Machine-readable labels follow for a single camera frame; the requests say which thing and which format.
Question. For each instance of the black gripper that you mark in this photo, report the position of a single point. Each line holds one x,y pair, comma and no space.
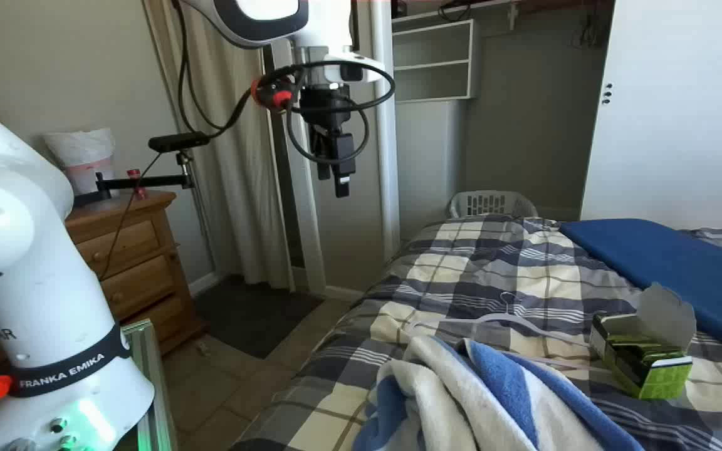
327,109

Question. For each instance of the blue plaid bed comforter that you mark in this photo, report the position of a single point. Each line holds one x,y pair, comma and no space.
477,266

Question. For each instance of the black camera bar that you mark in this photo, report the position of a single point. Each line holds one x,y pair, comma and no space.
178,142

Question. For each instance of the white plastic laundry basket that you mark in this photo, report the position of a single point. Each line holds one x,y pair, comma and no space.
488,203

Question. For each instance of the beige curtain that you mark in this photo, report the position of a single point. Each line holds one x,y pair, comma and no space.
237,185

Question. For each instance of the aluminium frame post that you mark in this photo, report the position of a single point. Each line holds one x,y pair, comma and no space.
151,378

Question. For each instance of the dark floor rug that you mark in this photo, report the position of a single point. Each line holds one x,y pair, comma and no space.
252,315

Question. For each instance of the white closet door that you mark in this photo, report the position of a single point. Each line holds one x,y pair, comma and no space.
678,109

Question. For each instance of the white plastic bag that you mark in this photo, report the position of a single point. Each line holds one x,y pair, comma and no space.
81,153

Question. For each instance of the blue and white striped towel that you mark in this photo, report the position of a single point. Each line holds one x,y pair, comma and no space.
502,384

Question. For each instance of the open green cardboard box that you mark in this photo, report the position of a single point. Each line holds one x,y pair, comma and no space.
656,378

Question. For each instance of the white closet shelf unit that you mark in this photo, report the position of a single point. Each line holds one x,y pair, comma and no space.
432,58

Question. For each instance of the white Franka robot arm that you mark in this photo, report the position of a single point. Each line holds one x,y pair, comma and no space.
17,277

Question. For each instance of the wooden dresser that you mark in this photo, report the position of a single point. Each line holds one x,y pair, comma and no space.
135,260

